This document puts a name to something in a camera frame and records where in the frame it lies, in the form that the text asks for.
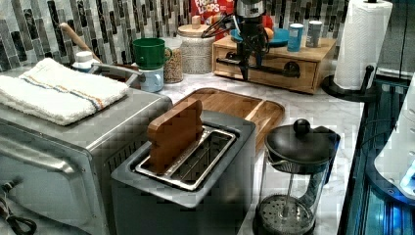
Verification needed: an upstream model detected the glass french press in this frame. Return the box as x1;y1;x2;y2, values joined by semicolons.
253;118;341;235

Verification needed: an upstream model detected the blue plate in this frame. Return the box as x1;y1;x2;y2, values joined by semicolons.
230;27;289;47

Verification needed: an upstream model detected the glass jar of grains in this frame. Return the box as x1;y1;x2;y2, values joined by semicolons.
164;37;183;83

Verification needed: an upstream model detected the grey toaster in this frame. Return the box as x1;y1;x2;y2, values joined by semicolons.
112;111;255;235

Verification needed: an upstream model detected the orange fruit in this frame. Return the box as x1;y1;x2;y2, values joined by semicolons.
264;27;274;41

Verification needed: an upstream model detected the wooden drawer box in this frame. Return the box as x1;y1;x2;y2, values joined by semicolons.
212;36;337;94

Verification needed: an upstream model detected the black power cord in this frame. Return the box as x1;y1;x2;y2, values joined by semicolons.
0;180;38;235

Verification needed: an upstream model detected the black drawer handle bar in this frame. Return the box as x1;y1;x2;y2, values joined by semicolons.
215;52;300;78

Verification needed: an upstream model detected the blue can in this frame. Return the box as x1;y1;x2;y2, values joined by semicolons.
287;23;303;52

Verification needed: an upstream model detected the silver toaster oven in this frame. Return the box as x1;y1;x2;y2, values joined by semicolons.
1;71;172;235

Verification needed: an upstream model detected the paper towel roll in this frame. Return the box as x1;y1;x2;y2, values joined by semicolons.
334;0;392;90

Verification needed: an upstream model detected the white striped towel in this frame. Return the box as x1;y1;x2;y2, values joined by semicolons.
0;58;128;125

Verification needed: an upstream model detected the ceramic jar with wooden lid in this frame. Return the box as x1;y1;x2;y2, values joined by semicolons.
177;16;214;74

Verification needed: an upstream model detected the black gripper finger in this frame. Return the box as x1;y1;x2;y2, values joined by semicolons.
240;53;250;80
254;48;265;67

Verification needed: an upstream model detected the wooden rolling pin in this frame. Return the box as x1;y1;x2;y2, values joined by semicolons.
60;23;101;63

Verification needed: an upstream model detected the wooden cutting board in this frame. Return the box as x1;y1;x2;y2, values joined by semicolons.
179;88;285;153

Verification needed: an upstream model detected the grey can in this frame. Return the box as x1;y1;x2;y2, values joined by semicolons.
305;21;322;48

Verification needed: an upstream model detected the froot loops cereal box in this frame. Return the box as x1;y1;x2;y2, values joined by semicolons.
190;0;234;40

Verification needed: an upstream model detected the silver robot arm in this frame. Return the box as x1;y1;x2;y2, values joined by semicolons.
233;0;269;80

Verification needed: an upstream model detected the white bottle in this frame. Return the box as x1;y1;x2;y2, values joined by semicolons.
71;51;96;72

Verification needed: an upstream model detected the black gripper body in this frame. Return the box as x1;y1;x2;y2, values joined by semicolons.
236;16;269;57

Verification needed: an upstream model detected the wooden toast slice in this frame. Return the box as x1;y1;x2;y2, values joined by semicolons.
147;99;203;174

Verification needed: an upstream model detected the green cup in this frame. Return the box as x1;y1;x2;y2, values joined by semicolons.
132;38;172;70

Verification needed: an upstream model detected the black paper towel holder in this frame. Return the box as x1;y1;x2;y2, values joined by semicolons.
321;66;378;103

